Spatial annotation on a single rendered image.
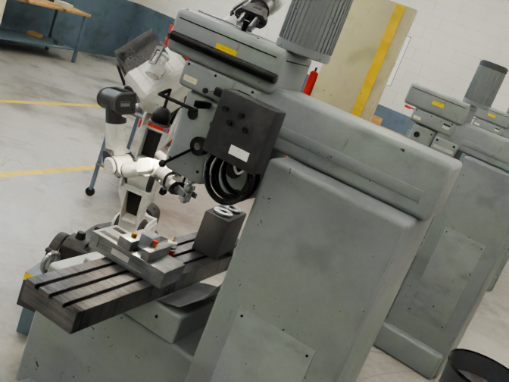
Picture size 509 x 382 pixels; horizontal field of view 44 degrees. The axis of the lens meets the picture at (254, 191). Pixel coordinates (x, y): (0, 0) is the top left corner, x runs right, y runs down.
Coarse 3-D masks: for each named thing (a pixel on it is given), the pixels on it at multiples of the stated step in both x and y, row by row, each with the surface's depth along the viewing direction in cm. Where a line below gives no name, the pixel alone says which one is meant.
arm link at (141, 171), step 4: (140, 160) 264; (144, 160) 263; (148, 160) 260; (152, 160) 260; (136, 164) 266; (140, 164) 264; (144, 164) 262; (148, 164) 260; (152, 164) 259; (136, 168) 265; (140, 168) 263; (144, 168) 261; (148, 168) 259; (152, 168) 259; (136, 172) 266; (140, 172) 263; (144, 172) 261; (148, 172) 260; (152, 172) 261; (144, 176) 270
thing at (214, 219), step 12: (204, 216) 275; (216, 216) 273; (228, 216) 275; (240, 216) 284; (204, 228) 276; (216, 228) 274; (228, 228) 274; (240, 228) 293; (204, 240) 277; (216, 240) 275; (228, 240) 283; (204, 252) 278; (216, 252) 276
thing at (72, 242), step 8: (152, 208) 359; (152, 216) 355; (96, 224) 357; (104, 224) 360; (80, 232) 321; (88, 232) 343; (72, 240) 318; (80, 240) 321; (88, 240) 324; (160, 240) 368; (64, 248) 317; (72, 248) 317; (80, 248) 317; (88, 248) 321; (64, 256) 318; (72, 256) 317
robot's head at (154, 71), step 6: (156, 54) 268; (162, 54) 266; (162, 60) 266; (168, 60) 269; (150, 66) 264; (156, 66) 263; (162, 66) 266; (150, 72) 263; (156, 72) 263; (162, 72) 266; (156, 78) 266
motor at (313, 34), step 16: (304, 0) 210; (320, 0) 208; (336, 0) 209; (352, 0) 215; (288, 16) 217; (304, 16) 211; (320, 16) 210; (336, 16) 212; (288, 32) 215; (304, 32) 212; (320, 32) 212; (336, 32) 215; (288, 48) 214; (304, 48) 213; (320, 48) 214
